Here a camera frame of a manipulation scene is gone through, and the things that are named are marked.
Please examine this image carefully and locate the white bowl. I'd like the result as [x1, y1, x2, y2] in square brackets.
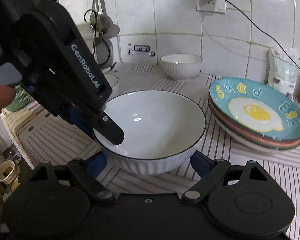
[104, 74, 119, 100]
[159, 54, 204, 80]
[94, 90, 206, 175]

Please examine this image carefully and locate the white bowl front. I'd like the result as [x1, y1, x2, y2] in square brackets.
[94, 90, 206, 175]

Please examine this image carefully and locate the blue fried egg plate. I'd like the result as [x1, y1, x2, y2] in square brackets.
[209, 77, 300, 141]

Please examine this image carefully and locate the white bunny carrot plate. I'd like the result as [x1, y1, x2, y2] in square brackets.
[208, 96, 300, 150]

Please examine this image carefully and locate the white bowl back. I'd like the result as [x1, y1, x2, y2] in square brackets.
[159, 54, 204, 80]

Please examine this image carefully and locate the white sun plate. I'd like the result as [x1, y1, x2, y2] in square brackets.
[211, 113, 300, 154]

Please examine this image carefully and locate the striped table mat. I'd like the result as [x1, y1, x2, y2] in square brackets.
[0, 61, 300, 240]

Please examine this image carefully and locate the white rice cooker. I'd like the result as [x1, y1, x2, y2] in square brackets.
[76, 22, 120, 67]

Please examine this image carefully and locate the warning label sticker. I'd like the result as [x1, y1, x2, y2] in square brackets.
[127, 43, 156, 57]

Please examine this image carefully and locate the white salt bag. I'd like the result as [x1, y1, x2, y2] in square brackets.
[267, 46, 299, 99]

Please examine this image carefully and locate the black power cable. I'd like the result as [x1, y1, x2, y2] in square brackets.
[214, 0, 300, 78]

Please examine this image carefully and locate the white wall socket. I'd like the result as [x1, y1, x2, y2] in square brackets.
[196, 0, 226, 14]

